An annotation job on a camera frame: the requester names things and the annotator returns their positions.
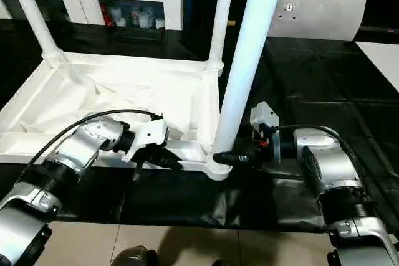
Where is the white plastic table top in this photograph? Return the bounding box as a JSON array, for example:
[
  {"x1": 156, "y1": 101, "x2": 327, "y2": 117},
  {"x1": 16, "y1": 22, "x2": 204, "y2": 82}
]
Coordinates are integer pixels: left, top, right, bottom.
[{"x1": 0, "y1": 51, "x2": 233, "y2": 181}]

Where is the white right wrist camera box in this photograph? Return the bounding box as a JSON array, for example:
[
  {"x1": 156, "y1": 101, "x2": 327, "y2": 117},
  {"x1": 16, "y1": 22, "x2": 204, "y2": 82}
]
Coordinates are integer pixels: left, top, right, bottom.
[{"x1": 249, "y1": 101, "x2": 280, "y2": 139}]

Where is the white plastic table leg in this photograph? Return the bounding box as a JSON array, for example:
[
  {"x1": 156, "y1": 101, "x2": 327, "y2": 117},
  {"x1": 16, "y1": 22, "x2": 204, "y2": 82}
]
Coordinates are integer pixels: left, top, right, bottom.
[
  {"x1": 6, "y1": 0, "x2": 66, "y2": 67},
  {"x1": 204, "y1": 0, "x2": 237, "y2": 74},
  {"x1": 212, "y1": 0, "x2": 287, "y2": 176}
]

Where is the white sheet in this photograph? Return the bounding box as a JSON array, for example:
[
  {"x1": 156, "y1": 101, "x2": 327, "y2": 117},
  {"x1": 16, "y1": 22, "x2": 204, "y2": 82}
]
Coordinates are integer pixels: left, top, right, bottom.
[{"x1": 355, "y1": 42, "x2": 399, "y2": 92}]

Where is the grey cushion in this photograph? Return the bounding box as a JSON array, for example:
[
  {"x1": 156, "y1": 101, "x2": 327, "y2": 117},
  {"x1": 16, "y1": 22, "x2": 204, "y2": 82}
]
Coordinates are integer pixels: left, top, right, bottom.
[{"x1": 267, "y1": 0, "x2": 368, "y2": 42}]

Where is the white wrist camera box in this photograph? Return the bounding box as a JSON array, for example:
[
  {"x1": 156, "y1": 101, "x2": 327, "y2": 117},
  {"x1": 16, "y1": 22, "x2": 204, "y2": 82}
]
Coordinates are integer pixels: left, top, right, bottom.
[
  {"x1": 122, "y1": 118, "x2": 170, "y2": 164},
  {"x1": 249, "y1": 101, "x2": 280, "y2": 139}
]

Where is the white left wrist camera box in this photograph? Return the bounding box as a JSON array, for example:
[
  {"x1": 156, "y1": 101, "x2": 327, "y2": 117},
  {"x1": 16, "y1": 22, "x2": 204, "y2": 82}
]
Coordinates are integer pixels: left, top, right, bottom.
[{"x1": 122, "y1": 118, "x2": 170, "y2": 164}]

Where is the black work mat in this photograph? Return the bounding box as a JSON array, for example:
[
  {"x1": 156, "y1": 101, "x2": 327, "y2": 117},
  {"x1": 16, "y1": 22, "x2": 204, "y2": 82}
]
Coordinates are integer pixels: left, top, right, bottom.
[{"x1": 0, "y1": 20, "x2": 399, "y2": 232}]

